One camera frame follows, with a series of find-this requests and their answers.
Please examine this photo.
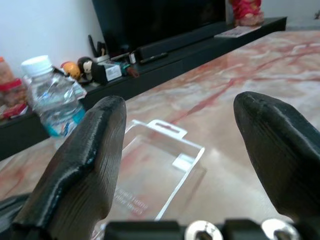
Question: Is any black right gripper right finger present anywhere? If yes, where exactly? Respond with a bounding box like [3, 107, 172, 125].
[233, 91, 320, 240]

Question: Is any printed booklet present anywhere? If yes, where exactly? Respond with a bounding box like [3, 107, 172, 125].
[214, 24, 261, 39]

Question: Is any brown monkey plush toy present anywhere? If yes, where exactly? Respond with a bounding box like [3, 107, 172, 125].
[76, 56, 109, 85]

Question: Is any black television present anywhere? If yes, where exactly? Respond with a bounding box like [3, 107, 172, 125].
[91, 0, 227, 51]

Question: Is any black slim remote control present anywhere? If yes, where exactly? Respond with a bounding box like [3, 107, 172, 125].
[139, 52, 168, 63]

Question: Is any clear plastic packaging box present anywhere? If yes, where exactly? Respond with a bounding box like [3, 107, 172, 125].
[109, 119, 206, 222]

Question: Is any red figurine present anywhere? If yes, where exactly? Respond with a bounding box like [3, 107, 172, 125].
[228, 0, 265, 27]

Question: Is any clear water bottle white cap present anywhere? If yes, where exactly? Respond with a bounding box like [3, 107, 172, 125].
[20, 54, 87, 138]

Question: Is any white green small box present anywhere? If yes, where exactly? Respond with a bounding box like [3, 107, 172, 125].
[103, 62, 123, 82]

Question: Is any snack jar orange lid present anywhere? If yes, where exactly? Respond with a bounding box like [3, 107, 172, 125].
[0, 56, 15, 85]

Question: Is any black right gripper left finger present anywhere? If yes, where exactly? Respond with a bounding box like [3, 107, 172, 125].
[11, 95, 128, 240]

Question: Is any orange round toy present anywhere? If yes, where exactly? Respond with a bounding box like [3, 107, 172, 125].
[61, 61, 82, 80]

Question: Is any black upright remote control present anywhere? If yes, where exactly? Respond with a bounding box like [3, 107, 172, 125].
[87, 34, 97, 58]

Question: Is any black low TV console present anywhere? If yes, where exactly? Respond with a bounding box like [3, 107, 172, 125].
[0, 16, 288, 162]

